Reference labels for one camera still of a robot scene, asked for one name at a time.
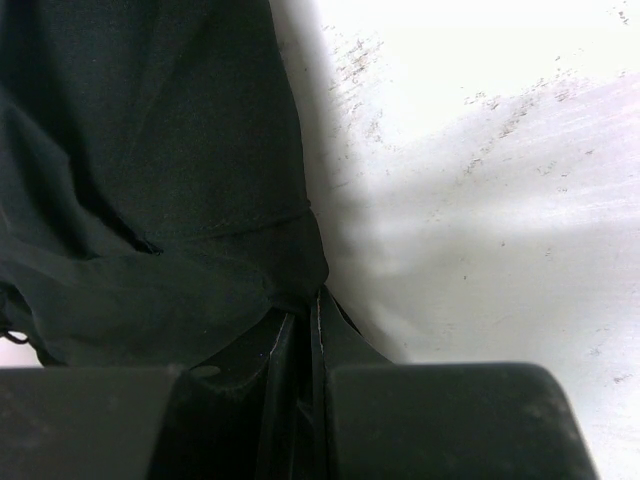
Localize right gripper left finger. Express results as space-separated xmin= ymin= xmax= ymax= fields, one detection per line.
xmin=184 ymin=310 xmax=297 ymax=480

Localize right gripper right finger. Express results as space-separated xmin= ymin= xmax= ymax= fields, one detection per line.
xmin=310 ymin=288 xmax=410 ymax=479

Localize black trousers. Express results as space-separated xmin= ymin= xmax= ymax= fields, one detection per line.
xmin=1 ymin=1 xmax=328 ymax=367

